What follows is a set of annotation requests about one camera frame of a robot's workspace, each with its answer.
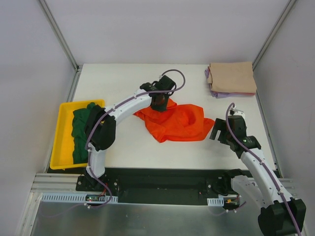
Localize orange t-shirt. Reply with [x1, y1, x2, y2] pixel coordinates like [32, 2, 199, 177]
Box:
[134, 99, 215, 143]

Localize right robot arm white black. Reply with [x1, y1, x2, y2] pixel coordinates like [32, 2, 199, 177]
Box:
[210, 115, 306, 236]

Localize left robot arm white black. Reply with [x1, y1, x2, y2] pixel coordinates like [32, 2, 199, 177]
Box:
[82, 75, 177, 191]

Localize folded lavender t-shirt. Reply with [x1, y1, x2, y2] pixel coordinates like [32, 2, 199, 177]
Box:
[205, 66, 237, 99]

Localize folded pink t-shirt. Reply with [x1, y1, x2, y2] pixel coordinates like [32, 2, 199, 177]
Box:
[242, 92, 256, 97]

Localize folded tan t-shirt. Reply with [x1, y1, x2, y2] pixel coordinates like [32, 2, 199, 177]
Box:
[207, 61, 257, 94]

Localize green t-shirt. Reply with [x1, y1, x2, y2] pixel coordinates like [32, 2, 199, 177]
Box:
[71, 102, 96, 164]

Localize yellow plastic bin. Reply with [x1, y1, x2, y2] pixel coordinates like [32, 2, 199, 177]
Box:
[50, 99, 105, 170]

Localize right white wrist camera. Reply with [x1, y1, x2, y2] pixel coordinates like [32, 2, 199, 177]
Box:
[229, 107, 246, 119]

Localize right white cable duct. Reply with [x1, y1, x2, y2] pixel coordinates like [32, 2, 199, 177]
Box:
[207, 198, 224, 207]

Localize white cable duct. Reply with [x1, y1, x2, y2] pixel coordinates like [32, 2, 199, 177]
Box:
[207, 198, 224, 207]
[41, 193, 118, 204]

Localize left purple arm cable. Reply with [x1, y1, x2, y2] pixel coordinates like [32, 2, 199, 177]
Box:
[83, 69, 187, 209]

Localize right aluminium frame post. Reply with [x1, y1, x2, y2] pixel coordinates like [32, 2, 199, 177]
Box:
[252, 0, 298, 70]

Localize aluminium frame post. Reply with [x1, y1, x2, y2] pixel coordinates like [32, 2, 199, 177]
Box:
[37, 0, 80, 72]
[252, 0, 298, 70]

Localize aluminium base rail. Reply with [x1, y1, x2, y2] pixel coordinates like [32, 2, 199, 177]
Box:
[31, 173, 86, 194]

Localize left white cable duct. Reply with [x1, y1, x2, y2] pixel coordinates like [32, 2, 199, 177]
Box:
[41, 193, 118, 204]

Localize left aluminium frame post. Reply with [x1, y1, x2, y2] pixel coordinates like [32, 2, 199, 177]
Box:
[37, 0, 80, 72]

